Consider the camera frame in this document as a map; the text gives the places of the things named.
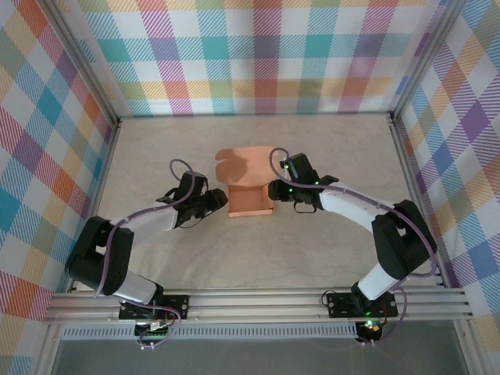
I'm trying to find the orange paper box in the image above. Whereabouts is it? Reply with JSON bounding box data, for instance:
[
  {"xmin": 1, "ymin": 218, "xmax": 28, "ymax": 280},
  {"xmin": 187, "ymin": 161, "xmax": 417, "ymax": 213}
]
[{"xmin": 213, "ymin": 145, "xmax": 280, "ymax": 219}]

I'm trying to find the aluminium table side rail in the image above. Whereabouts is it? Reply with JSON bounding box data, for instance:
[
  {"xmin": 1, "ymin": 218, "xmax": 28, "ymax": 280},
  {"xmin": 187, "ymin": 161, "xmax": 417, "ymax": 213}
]
[
  {"xmin": 68, "ymin": 116, "xmax": 123, "ymax": 293},
  {"xmin": 388, "ymin": 115, "xmax": 446, "ymax": 288}
]

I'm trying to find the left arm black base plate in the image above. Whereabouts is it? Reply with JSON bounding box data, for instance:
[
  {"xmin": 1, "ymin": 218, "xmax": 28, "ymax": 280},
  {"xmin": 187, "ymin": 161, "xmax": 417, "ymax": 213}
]
[{"xmin": 118, "ymin": 295, "xmax": 191, "ymax": 321}]

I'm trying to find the aluminium mounting rail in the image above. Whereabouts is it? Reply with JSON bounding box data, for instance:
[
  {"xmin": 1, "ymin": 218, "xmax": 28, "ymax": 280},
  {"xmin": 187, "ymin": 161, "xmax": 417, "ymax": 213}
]
[{"xmin": 41, "ymin": 287, "xmax": 474, "ymax": 325}]

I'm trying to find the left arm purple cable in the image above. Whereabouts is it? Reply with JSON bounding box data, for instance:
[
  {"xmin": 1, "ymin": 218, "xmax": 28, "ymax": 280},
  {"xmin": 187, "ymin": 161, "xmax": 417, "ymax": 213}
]
[{"xmin": 93, "ymin": 158, "xmax": 208, "ymax": 350}]

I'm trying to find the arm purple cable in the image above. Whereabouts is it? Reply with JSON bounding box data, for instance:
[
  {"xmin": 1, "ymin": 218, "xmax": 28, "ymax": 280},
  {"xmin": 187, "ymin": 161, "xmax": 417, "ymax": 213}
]
[
  {"xmin": 93, "ymin": 158, "xmax": 208, "ymax": 350},
  {"xmin": 269, "ymin": 147, "xmax": 438, "ymax": 347}
]

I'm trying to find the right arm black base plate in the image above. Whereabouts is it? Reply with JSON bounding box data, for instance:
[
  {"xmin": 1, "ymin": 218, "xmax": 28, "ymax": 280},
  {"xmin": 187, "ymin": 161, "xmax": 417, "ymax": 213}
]
[{"xmin": 326, "ymin": 291, "xmax": 399, "ymax": 318}]

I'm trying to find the grey slotted cable duct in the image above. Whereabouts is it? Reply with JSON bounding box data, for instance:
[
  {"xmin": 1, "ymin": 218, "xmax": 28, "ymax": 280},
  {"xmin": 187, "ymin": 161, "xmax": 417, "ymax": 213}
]
[{"xmin": 61, "ymin": 323, "xmax": 359, "ymax": 340}]

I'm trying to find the aluminium frame post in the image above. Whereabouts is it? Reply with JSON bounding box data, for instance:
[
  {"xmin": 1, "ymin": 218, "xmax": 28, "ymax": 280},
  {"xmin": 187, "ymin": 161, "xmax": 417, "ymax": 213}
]
[
  {"xmin": 389, "ymin": 0, "xmax": 466, "ymax": 122},
  {"xmin": 42, "ymin": 0, "xmax": 123, "ymax": 126}
]

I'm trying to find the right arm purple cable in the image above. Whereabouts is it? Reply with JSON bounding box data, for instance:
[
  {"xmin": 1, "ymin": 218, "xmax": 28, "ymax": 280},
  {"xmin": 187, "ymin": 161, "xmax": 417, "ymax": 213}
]
[{"xmin": 269, "ymin": 147, "xmax": 438, "ymax": 347}]

